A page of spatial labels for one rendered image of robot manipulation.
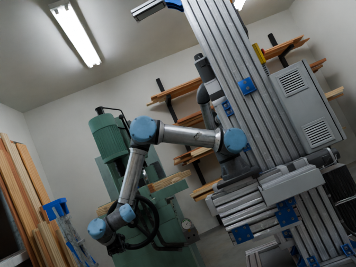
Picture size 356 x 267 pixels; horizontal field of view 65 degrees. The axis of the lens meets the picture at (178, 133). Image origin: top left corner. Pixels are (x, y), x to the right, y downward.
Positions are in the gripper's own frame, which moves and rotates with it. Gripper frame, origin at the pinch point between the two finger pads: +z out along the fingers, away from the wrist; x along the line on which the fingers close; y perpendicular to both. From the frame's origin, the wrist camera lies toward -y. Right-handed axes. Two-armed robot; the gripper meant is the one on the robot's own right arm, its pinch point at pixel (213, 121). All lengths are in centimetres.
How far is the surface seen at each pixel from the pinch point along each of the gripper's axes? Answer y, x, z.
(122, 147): -12, -77, -62
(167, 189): 27, -66, -74
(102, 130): -28, -82, -66
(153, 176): 15, -70, -42
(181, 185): 29, -57, -74
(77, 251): 34, -158, 1
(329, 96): 44, 190, 124
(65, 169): -67, -183, 175
